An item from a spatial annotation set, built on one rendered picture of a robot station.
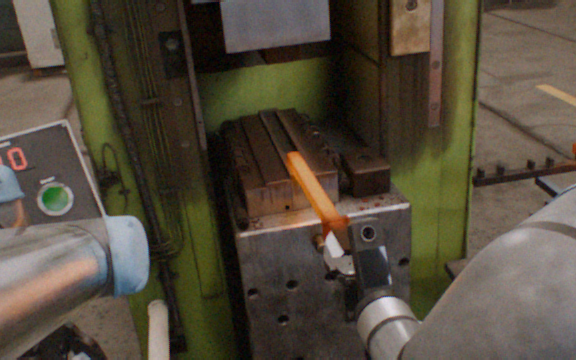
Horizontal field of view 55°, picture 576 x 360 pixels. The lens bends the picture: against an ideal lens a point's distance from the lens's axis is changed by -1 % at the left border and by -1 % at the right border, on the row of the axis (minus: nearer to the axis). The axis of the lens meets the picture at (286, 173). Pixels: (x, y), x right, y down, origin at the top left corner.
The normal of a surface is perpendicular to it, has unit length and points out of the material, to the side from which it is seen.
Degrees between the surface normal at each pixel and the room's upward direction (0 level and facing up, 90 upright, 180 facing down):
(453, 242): 90
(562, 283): 29
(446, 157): 90
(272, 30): 90
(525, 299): 41
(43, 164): 60
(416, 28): 90
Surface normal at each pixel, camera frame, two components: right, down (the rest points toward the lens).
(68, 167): 0.47, -0.18
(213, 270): 0.20, 0.42
